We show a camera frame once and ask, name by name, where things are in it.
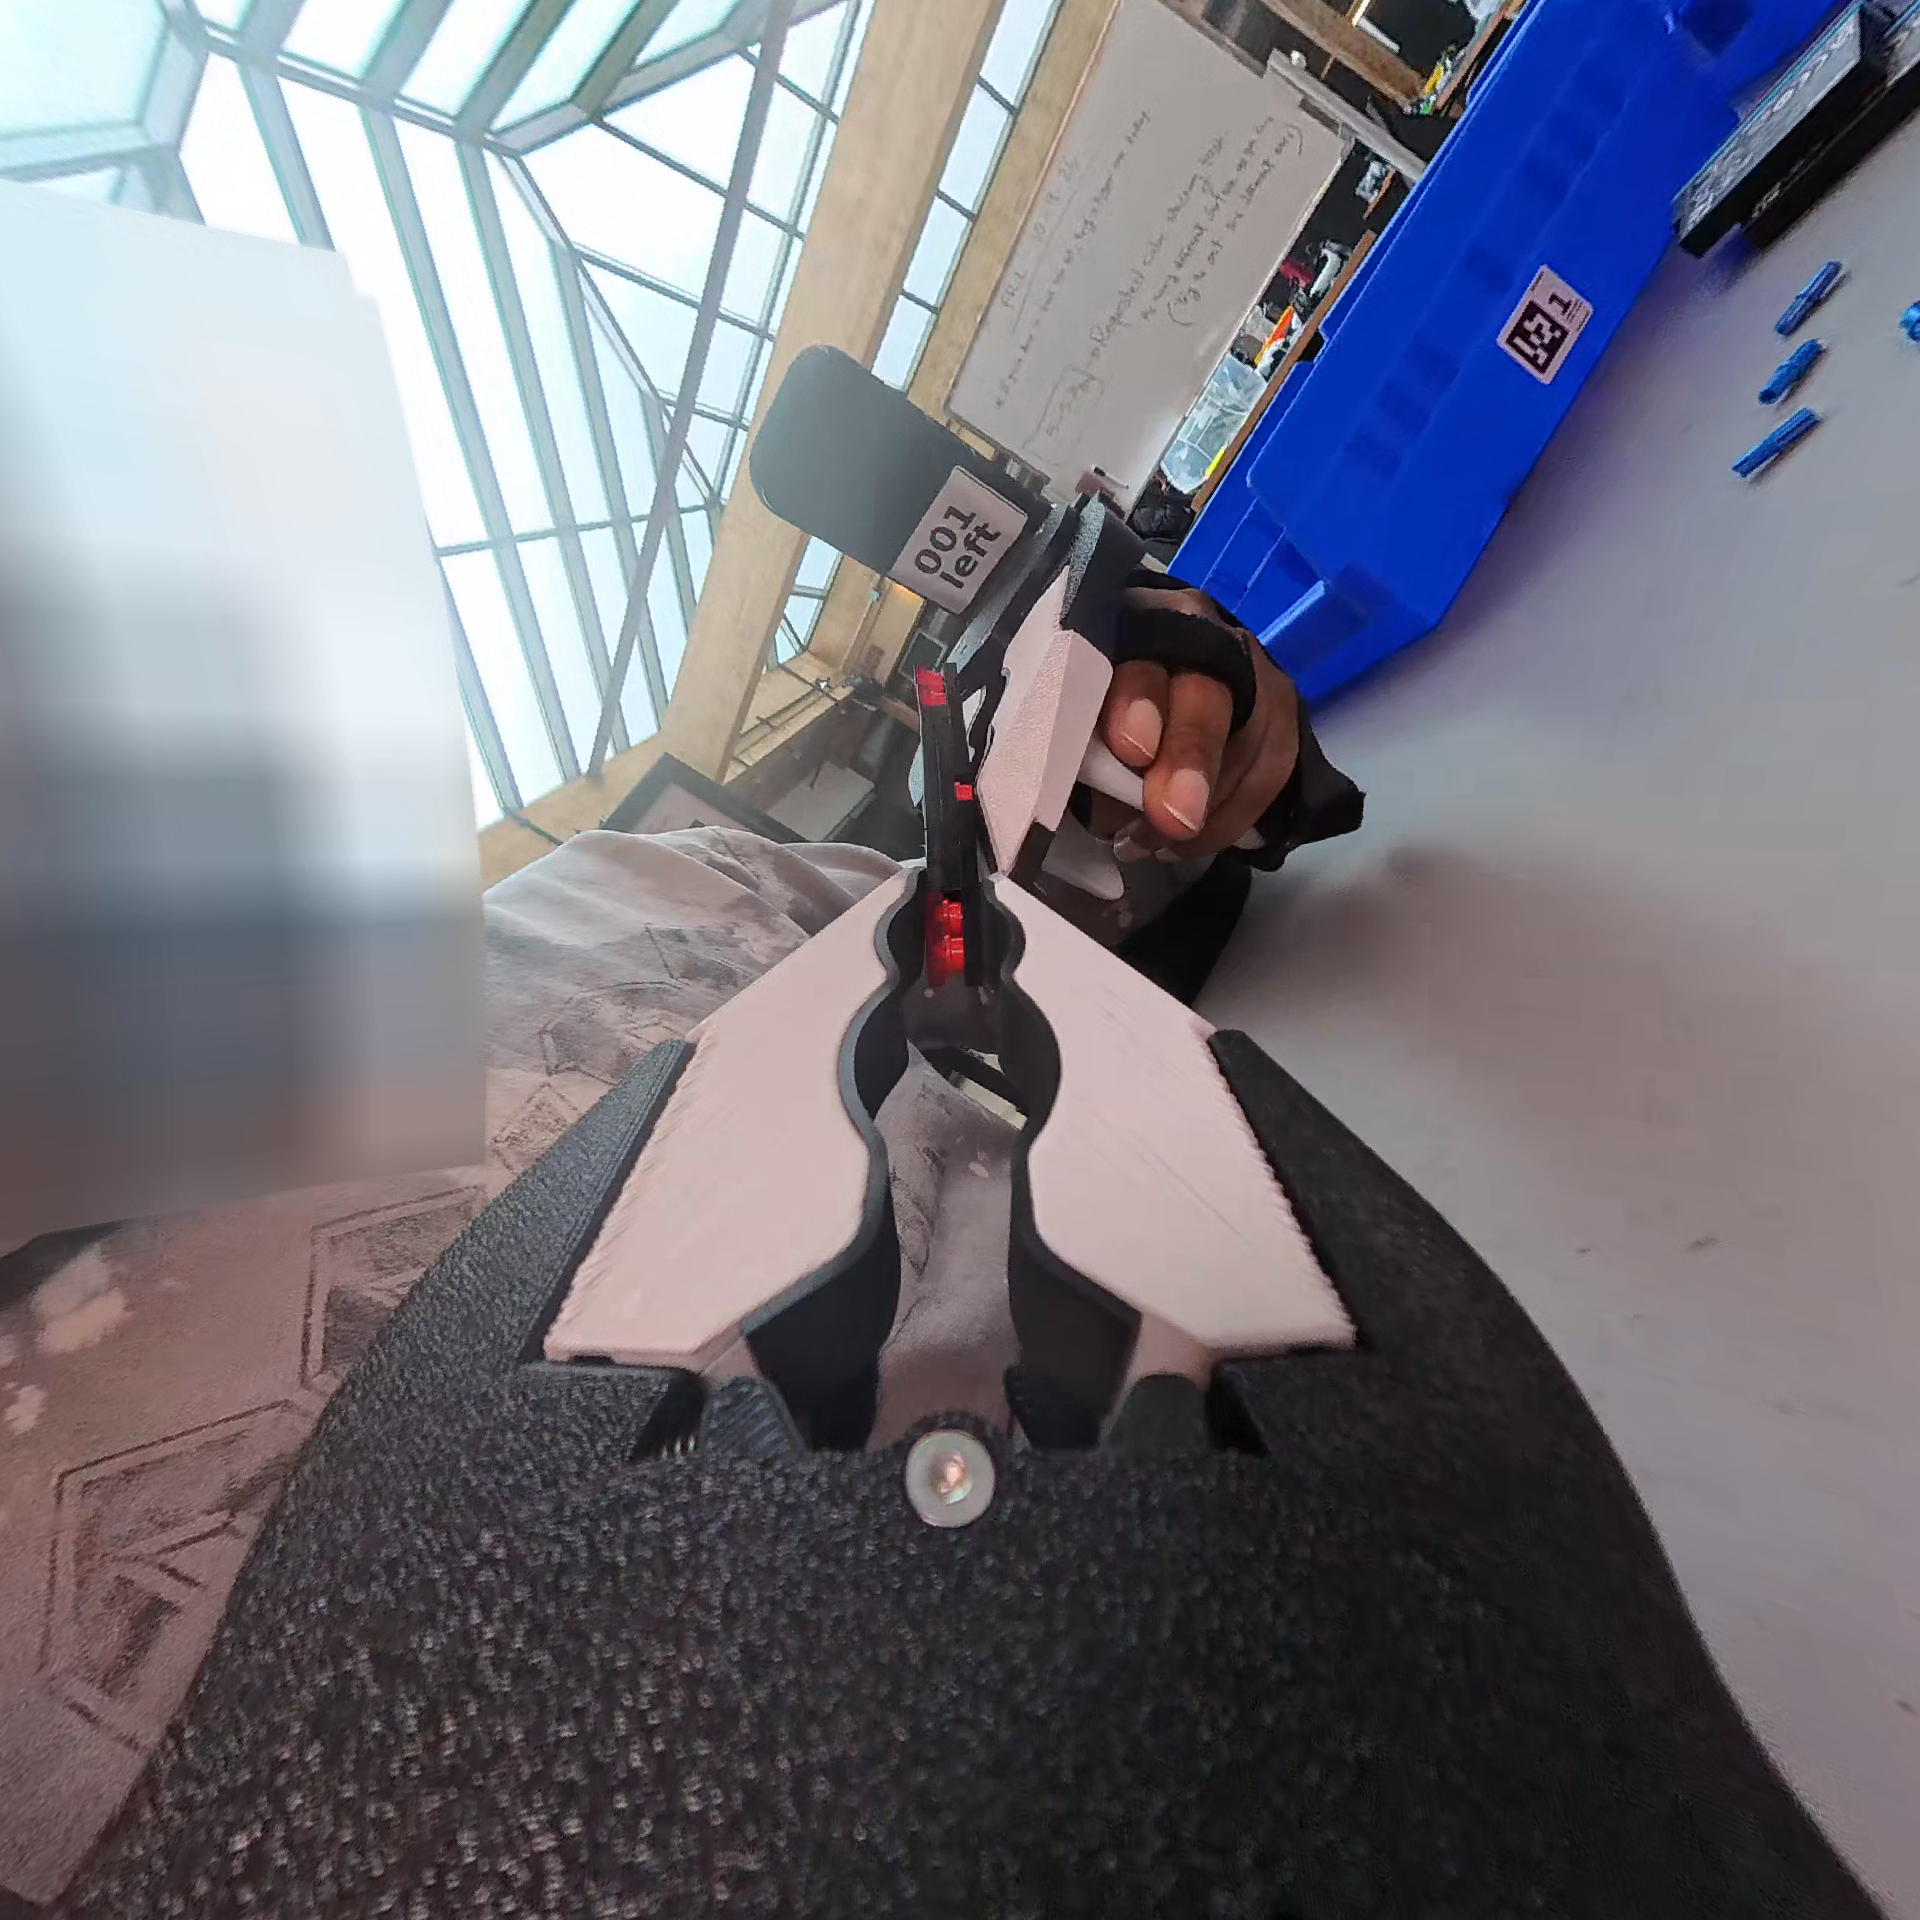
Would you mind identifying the person's left hand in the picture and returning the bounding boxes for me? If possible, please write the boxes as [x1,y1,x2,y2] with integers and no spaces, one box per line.
[1099,584,1308,869]

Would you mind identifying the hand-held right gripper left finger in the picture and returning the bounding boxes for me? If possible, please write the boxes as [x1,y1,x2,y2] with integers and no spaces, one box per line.
[542,869,926,1372]

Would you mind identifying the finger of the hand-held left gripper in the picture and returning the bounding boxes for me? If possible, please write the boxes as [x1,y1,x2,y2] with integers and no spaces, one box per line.
[972,627,1118,881]

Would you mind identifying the black brick beam red pins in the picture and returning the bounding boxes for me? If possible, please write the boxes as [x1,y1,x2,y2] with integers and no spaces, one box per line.
[905,667,1043,1121]

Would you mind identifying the blue plastic bin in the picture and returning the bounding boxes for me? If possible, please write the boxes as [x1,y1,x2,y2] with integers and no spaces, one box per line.
[1166,0,1850,709]

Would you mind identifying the flat black box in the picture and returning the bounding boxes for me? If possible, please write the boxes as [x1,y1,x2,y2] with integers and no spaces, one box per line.
[1671,0,1920,262]

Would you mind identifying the whiteboard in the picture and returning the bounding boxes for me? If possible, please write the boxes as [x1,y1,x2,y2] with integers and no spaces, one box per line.
[945,0,1347,499]

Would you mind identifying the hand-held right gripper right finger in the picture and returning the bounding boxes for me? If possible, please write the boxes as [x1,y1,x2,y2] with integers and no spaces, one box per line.
[982,874,1363,1387]

